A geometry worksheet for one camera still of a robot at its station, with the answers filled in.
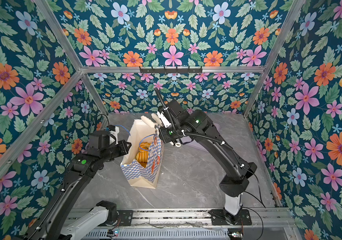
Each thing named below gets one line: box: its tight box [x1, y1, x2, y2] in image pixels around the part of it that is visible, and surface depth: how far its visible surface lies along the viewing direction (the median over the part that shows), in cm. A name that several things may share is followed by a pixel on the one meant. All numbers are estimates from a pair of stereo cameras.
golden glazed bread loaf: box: [139, 142, 151, 152], surface depth 95 cm
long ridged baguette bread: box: [136, 151, 149, 168], surface depth 88 cm
